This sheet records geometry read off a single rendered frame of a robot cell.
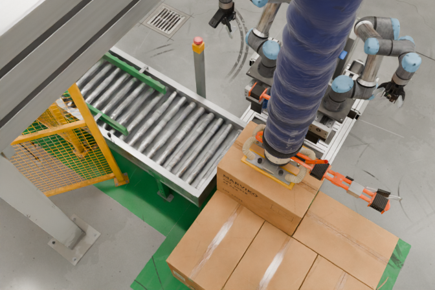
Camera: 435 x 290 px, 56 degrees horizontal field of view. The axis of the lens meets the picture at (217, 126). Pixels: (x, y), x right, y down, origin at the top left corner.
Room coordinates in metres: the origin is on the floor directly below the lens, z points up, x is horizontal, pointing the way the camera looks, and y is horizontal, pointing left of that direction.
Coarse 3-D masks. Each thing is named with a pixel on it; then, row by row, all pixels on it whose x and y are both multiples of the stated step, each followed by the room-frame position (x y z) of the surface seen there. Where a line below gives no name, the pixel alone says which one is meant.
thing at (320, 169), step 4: (316, 164) 0.94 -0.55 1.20; (320, 164) 0.94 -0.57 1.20; (324, 164) 0.94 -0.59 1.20; (328, 164) 0.94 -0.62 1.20; (312, 168) 0.91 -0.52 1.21; (316, 168) 0.92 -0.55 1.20; (320, 168) 0.92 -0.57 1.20; (324, 168) 0.92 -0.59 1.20; (328, 168) 0.91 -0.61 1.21; (312, 172) 0.89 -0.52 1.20; (316, 172) 0.90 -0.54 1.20; (320, 172) 0.90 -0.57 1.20; (324, 172) 0.90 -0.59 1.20; (312, 176) 0.89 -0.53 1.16; (316, 176) 0.88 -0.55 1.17; (320, 176) 0.87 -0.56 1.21; (324, 176) 0.87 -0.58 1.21; (320, 180) 0.86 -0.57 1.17
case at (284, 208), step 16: (240, 144) 1.20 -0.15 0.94; (224, 160) 1.09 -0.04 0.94; (240, 160) 1.09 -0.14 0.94; (224, 176) 1.02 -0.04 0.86; (240, 176) 0.98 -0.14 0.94; (256, 176) 0.98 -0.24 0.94; (304, 176) 0.98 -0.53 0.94; (224, 192) 1.01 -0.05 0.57; (240, 192) 0.95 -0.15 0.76; (256, 192) 0.89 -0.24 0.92; (272, 192) 0.87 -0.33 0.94; (288, 192) 0.87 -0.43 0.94; (304, 192) 0.87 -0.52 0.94; (256, 208) 0.87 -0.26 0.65; (272, 208) 0.82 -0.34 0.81; (288, 208) 0.77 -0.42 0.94; (304, 208) 0.77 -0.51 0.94; (272, 224) 0.80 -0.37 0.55; (288, 224) 0.74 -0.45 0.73
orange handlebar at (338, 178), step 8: (264, 96) 1.40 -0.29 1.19; (256, 136) 1.12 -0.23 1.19; (296, 160) 0.97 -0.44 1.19; (328, 176) 0.88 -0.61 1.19; (336, 176) 0.87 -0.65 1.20; (344, 176) 0.87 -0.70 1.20; (336, 184) 0.83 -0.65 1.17; (344, 184) 0.83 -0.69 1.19; (368, 192) 0.78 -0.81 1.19; (368, 200) 0.74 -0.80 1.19
